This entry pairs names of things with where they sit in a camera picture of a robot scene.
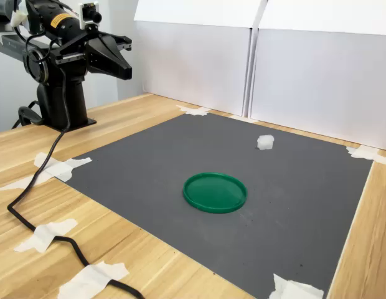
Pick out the round green lid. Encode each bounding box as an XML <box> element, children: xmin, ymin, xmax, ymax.
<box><xmin>182</xmin><ymin>172</ymin><xmax>248</xmax><ymax>215</ymax></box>

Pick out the white tape wad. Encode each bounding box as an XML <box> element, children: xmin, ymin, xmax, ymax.
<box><xmin>11</xmin><ymin>9</ymin><xmax>27</xmax><ymax>28</ymax></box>

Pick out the white partition board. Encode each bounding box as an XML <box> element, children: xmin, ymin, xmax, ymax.
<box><xmin>249</xmin><ymin>0</ymin><xmax>386</xmax><ymax>153</ymax></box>
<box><xmin>133</xmin><ymin>0</ymin><xmax>266</xmax><ymax>118</ymax></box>

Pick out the white tape patch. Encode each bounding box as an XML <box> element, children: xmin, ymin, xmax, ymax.
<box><xmin>268</xmin><ymin>273</ymin><xmax>324</xmax><ymax>299</ymax></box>
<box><xmin>57</xmin><ymin>260</ymin><xmax>130</xmax><ymax>299</ymax></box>
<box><xmin>0</xmin><ymin>151</ymin><xmax>93</xmax><ymax>192</ymax></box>
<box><xmin>14</xmin><ymin>217</ymin><xmax>79</xmax><ymax>254</ymax></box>
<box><xmin>229</xmin><ymin>114</ymin><xmax>260</xmax><ymax>123</ymax></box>
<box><xmin>176</xmin><ymin>104</ymin><xmax>212</xmax><ymax>118</ymax></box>
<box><xmin>346</xmin><ymin>145</ymin><xmax>386</xmax><ymax>166</ymax></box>

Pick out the dark grey mat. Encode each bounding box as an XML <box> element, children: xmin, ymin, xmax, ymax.
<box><xmin>60</xmin><ymin>112</ymin><xmax>375</xmax><ymax>299</ymax></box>

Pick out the small white camera box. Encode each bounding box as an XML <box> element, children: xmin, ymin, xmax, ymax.
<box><xmin>80</xmin><ymin>1</ymin><xmax>103</xmax><ymax>32</ymax></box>

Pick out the black base cable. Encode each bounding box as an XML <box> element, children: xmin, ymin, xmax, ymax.
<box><xmin>11</xmin><ymin>99</ymin><xmax>44</xmax><ymax>130</ymax></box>

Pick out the black camera cable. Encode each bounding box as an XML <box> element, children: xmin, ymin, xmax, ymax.
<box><xmin>7</xmin><ymin>26</ymin><xmax>146</xmax><ymax>299</ymax></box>

